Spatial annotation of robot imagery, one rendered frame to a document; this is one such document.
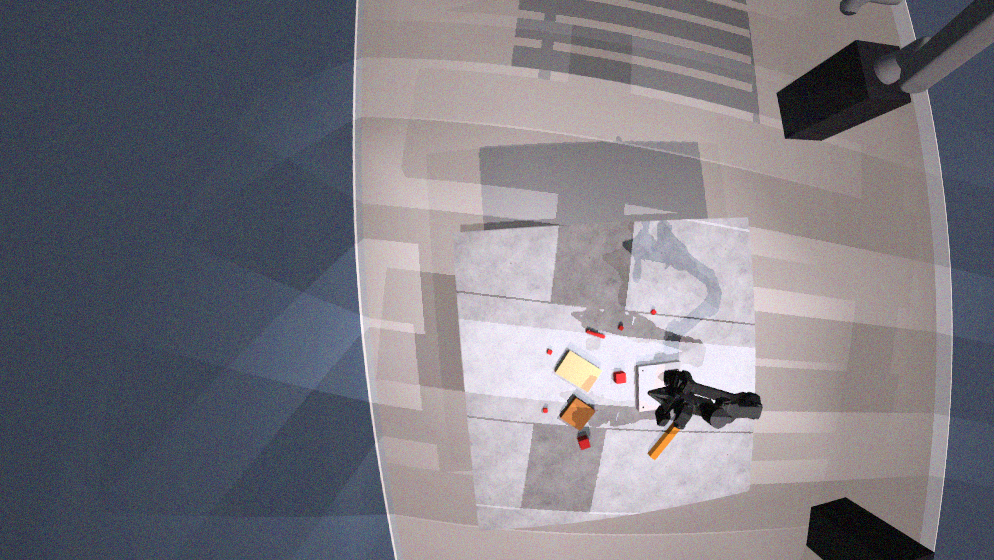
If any orange flat bar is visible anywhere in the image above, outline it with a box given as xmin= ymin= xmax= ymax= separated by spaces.
xmin=648 ymin=422 xmax=680 ymax=460

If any orange square block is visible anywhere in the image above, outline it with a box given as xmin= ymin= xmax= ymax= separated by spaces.
xmin=560 ymin=396 xmax=595 ymax=431

